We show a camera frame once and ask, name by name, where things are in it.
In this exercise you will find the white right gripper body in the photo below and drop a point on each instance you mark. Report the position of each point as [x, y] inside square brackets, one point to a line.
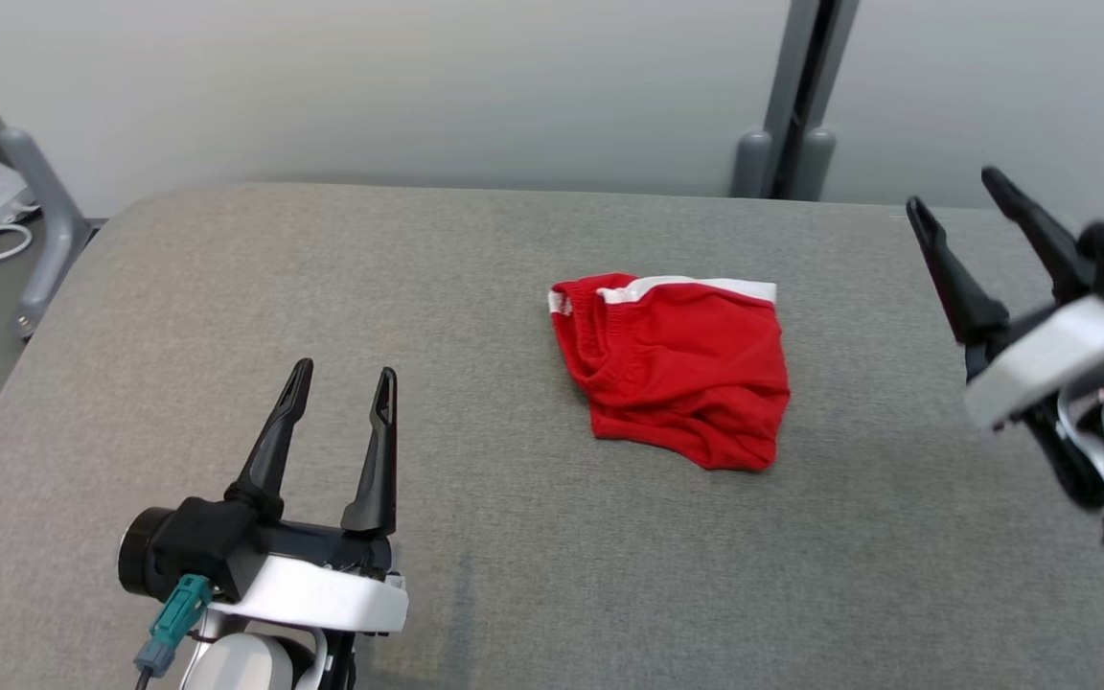
[1060, 350]

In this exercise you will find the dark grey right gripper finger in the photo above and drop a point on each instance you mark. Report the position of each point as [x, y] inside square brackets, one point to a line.
[964, 297]
[1050, 244]

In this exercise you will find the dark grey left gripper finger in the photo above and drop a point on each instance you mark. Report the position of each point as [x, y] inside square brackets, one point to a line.
[379, 470]
[274, 450]

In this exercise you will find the grey metal partition post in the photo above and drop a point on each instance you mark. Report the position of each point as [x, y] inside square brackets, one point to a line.
[796, 96]

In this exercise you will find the red shorts white trim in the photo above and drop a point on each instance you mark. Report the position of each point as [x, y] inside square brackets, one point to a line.
[686, 374]

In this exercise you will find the grey partition frame leg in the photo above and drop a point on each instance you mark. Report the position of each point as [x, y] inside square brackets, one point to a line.
[49, 211]

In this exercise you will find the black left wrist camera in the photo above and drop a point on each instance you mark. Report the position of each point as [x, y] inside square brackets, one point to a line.
[197, 546]

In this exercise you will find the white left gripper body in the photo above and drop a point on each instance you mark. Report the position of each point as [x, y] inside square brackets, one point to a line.
[322, 594]

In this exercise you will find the teal left camera connector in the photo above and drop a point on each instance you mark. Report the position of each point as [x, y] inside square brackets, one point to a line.
[178, 618]

